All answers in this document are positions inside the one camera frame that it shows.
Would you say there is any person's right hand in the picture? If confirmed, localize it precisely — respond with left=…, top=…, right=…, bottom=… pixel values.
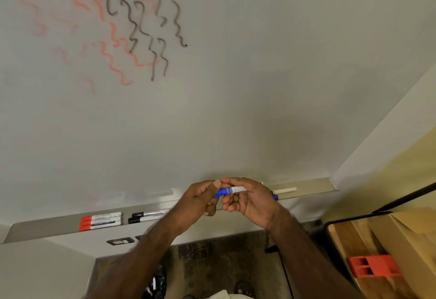
left=219, top=177, right=283, bottom=230

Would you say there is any white whiteboard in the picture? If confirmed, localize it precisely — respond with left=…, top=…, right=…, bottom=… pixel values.
left=0, top=0, right=436, bottom=226

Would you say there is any red whiteboard marker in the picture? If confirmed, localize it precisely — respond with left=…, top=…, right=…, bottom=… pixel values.
left=80, top=211, right=123, bottom=223
left=79, top=216, right=123, bottom=228
left=79, top=220, right=123, bottom=232

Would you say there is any metal marker tray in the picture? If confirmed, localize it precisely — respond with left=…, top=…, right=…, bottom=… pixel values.
left=3, top=177, right=338, bottom=244

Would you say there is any person's right forearm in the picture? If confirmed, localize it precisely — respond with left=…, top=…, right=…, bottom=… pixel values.
left=267, top=206, right=365, bottom=299

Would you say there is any person's left forearm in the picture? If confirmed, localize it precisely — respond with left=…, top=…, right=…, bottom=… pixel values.
left=83, top=212, right=186, bottom=299

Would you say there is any person's white striped shirt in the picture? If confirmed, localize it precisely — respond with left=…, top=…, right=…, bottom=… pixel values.
left=204, top=289, right=256, bottom=299

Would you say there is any black trash bin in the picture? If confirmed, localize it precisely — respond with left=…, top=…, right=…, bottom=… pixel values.
left=141, top=264, right=168, bottom=299

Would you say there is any red plastic holder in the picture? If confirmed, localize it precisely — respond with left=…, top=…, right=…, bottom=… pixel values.
left=346, top=254, right=402, bottom=279

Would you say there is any brown cardboard box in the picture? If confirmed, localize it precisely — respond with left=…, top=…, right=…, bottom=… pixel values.
left=369, top=206, right=436, bottom=299

